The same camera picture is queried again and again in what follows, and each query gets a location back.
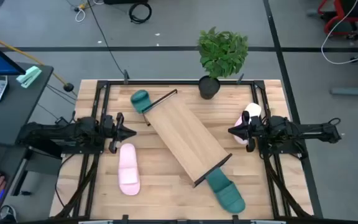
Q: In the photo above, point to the pink rubber slide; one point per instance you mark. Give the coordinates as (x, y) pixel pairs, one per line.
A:
(128, 161)
(254, 109)

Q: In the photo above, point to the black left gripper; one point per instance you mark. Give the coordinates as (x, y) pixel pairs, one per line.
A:
(112, 133)

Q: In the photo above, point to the green rubber slide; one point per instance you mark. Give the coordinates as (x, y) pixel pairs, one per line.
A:
(228, 196)
(139, 99)

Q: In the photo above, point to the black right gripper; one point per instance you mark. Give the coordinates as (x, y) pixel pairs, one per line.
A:
(253, 132)

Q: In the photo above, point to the black metal table frame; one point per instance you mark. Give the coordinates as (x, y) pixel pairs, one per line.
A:
(166, 82)

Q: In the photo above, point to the red frame chair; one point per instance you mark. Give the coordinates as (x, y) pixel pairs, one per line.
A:
(353, 7)

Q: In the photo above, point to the black frame post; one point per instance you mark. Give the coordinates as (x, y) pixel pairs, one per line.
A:
(240, 79)
(126, 77)

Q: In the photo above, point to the black desk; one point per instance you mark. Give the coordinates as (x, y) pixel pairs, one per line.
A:
(8, 158)
(11, 115)

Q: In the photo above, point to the green plant in black pot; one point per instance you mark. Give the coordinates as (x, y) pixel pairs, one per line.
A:
(222, 53)

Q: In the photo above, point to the black power adapter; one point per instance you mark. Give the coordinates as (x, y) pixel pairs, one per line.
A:
(62, 121)

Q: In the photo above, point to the person's shoe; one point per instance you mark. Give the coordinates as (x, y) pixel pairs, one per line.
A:
(8, 214)

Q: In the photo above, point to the mint green stapler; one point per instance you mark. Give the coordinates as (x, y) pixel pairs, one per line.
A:
(29, 76)

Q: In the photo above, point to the wooden shelf with black legs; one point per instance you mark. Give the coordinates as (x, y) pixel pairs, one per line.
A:
(185, 133)

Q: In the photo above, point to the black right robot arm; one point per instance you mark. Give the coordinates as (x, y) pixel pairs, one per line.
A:
(306, 130)

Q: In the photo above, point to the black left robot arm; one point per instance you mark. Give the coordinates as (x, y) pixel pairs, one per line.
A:
(57, 132)

